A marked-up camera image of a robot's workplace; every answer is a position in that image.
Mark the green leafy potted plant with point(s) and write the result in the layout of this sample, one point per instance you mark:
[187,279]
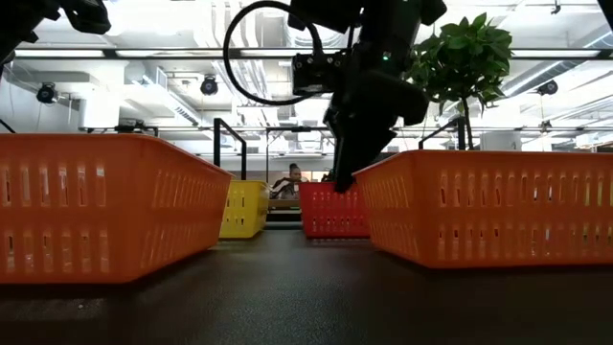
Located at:
[462,57]

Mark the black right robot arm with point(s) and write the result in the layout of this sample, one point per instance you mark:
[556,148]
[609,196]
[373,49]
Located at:
[383,24]

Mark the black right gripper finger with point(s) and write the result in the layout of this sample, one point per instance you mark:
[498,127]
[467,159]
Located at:
[356,160]

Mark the person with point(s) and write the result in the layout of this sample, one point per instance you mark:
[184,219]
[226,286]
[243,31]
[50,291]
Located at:
[289,184]

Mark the red plastic basket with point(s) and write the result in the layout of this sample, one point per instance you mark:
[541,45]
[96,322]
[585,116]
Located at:
[330,213]

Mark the black horizontal frame rail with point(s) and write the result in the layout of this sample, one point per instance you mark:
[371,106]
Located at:
[191,129]

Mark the long ceiling light bar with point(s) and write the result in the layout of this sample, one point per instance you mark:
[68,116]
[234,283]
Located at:
[191,52]

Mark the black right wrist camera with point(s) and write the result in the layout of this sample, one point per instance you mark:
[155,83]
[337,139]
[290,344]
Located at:
[316,72]

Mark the orange plastic basket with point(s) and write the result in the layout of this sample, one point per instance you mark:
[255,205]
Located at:
[115,206]
[498,211]

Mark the yellow plastic basket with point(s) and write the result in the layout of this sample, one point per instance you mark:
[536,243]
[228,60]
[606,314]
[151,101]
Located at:
[244,208]

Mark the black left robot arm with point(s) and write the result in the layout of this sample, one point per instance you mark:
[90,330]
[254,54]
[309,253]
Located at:
[29,19]

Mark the black round ceiling device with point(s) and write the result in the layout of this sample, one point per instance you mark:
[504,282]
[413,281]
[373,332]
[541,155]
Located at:
[209,85]
[548,87]
[47,93]

